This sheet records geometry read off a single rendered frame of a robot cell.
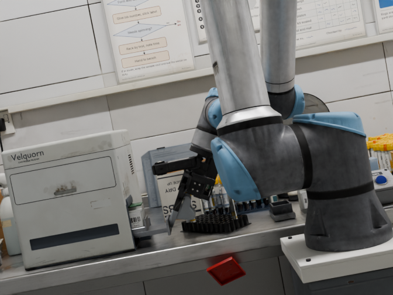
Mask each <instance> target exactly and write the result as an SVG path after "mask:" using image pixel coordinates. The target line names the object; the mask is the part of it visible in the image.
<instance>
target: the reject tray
mask: <svg viewBox="0 0 393 295"><path fill-rule="evenodd" d="M206 271H207V272H208V273H209V274H210V275H211V276H212V277H213V278H214V279H215V280H216V281H217V282H218V283H219V284H220V285H221V286H223V285H225V284H228V283H230V282H232V281H234V280H236V279H238V278H240V277H242V276H244V275H246V272H245V271H244V270H243V269H242V268H241V266H240V265H239V264H238V263H237V262H236V261H235V260H234V259H233V258H232V257H229V258H227V259H225V260H223V261H221V262H219V263H217V264H215V265H213V266H211V267H209V268H207V269H206Z"/></svg>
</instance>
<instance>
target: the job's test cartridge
mask: <svg viewBox="0 0 393 295"><path fill-rule="evenodd" d="M128 210H129V216H130V221H131V225H132V229H135V228H140V227H145V226H144V218H145V217H146V215H145V211H144V206H143V204H142V205H141V206H137V207H131V208H128Z"/></svg>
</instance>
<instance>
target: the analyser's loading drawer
mask: <svg viewBox="0 0 393 295"><path fill-rule="evenodd" d="M169 219H170V215H169V214H168V215H167V216H166V223H163V224H157V225H151V226H150V224H149V219H148V215H146V217H145V218H144V226H145V227H140V228H135V229H132V231H133V236H134V238H140V237H144V236H150V235H155V234H162V233H166V232H168V236H169V235H171V231H172V228H171V227H170V222H169Z"/></svg>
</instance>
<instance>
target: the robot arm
mask: <svg viewBox="0 0 393 295"><path fill-rule="evenodd" d="M259 1H260V54H259V51H258V45H257V40H256V36H255V32H254V27H253V21H252V18H251V13H250V8H249V2H248V0H199V5H200V8H201V14H202V19H203V23H204V28H205V33H206V39H207V42H208V48H209V53H210V57H211V62H212V68H213V73H214V77H215V82H216V88H211V89H210V90H209V93H208V96H207V97H206V98H205V104H204V107H203V109H202V112H201V116H200V118H199V121H198V124H197V126H196V130H195V132H194V135H193V138H192V141H191V143H192V144H193V145H191V147H190V149H189V150H190V151H193V152H195V153H197V156H192V157H186V158H183V159H177V160H172V161H168V162H165V161H159V162H156V163H155V164H154V165H152V167H151V168H152V171H153V174H154V175H158V176H163V175H164V174H167V173H169V172H173V171H179V170H184V173H183V175H182V179H181V182H180V185H179V187H178V189H179V192H178V195H177V198H176V201H175V203H174V206H173V210H172V212H171V215H170V219H169V222H170V227H171V228H172V227H173V226H174V223H175V220H176V219H186V220H193V219H194V218H195V216H196V214H195V213H196V211H195V209H194V208H193V207H192V206H191V205H190V203H191V195H193V196H194V197H196V198H199V199H204V200H207V201H209V199H210V196H211V193H212V190H213V187H214V185H215V180H216V177H217V175H219V177H220V180H221V182H222V184H223V186H224V188H225V190H226V192H227V194H228V195H229V197H230V198H231V199H233V200H235V201H247V200H260V199H261V198H264V197H269V196H273V195H278V194H284V193H289V192H292V191H297V190H302V189H306V194H307V198H308V208H307V213H306V221H305V230H304V237H305V243H306V246H307V247H308V248H310V249H313V250H316V251H322V252H345V251H356V250H360V249H366V248H371V247H373V246H377V245H380V244H383V243H385V242H387V241H389V240H390V239H392V238H393V229H392V224H391V221H390V219H389V217H388V215H387V213H386V212H385V210H384V208H383V206H382V204H381V203H380V201H379V199H378V197H377V195H376V193H375V189H374V182H373V176H372V172H371V166H370V160H369V156H368V149H367V143H366V137H367V136H366V134H365V133H364V128H363V124H362V120H361V118H360V116H359V115H358V114H357V113H355V112H349V111H347V112H323V113H315V114H302V113H303V111H304V109H305V101H304V94H303V91H302V89H301V87H300V86H299V85H297V84H295V51H296V33H297V0H259ZM288 118H293V120H292V123H293V124H290V125H284V124H283V121H282V120H286V119H288ZM203 157H204V158H205V159H206V160H205V161H204V162H203ZM210 191H211V192H210ZM185 192H187V193H185ZM183 198H184V200H183ZM182 201H183V203H182Z"/></svg>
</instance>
